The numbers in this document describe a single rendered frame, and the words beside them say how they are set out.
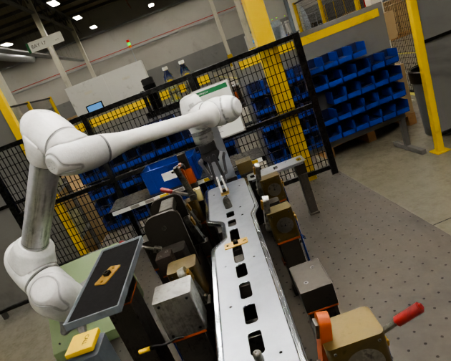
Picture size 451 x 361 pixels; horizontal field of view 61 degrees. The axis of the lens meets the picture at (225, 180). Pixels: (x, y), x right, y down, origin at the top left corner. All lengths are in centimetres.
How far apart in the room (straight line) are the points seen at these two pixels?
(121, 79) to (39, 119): 683
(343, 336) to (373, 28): 358
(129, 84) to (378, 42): 531
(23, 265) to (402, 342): 133
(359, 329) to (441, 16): 360
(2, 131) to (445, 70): 391
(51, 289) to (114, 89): 687
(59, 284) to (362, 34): 340
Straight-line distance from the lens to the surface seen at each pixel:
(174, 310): 100
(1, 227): 388
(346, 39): 401
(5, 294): 418
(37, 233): 162
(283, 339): 90
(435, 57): 412
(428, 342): 126
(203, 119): 145
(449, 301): 137
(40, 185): 149
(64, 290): 159
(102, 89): 825
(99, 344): 91
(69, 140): 130
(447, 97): 424
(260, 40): 225
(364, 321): 80
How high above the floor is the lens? 160
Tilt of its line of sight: 18 degrees down
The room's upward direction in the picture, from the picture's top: 21 degrees counter-clockwise
